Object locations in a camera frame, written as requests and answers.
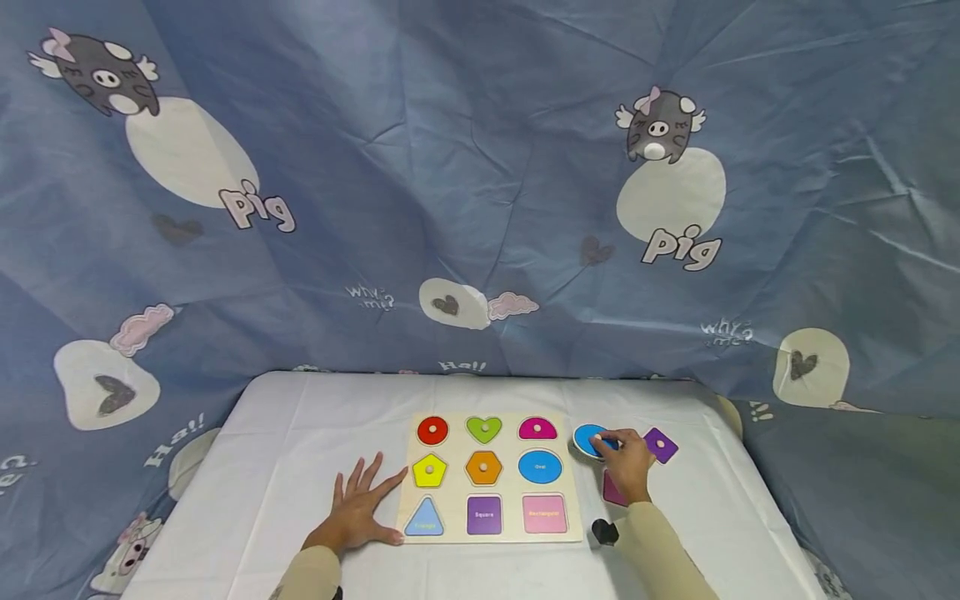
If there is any blue oval puzzle piece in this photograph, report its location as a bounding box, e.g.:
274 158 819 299
572 423 621 460

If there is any orange hexagon puzzle piece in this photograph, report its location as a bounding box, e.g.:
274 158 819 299
464 450 503 487

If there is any person's right forearm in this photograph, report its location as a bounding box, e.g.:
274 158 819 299
613 500 723 600

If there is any person's left forearm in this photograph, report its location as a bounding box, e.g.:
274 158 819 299
270 545 343 600

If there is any purple square puzzle piece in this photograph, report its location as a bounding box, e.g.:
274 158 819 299
642 427 680 465

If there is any person's left hand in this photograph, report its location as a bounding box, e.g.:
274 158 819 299
302 452 410 558

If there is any person's right hand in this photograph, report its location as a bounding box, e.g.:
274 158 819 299
592 428 658 507

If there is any wooden shape puzzle board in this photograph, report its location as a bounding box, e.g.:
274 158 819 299
396 412 585 546

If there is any pink rectangle puzzle piece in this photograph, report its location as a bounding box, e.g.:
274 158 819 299
601 467 630 508

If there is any blue triangle puzzle piece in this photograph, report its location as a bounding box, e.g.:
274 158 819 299
403 497 446 538

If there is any yellow pentagon puzzle piece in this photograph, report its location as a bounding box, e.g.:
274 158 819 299
412 453 449 489

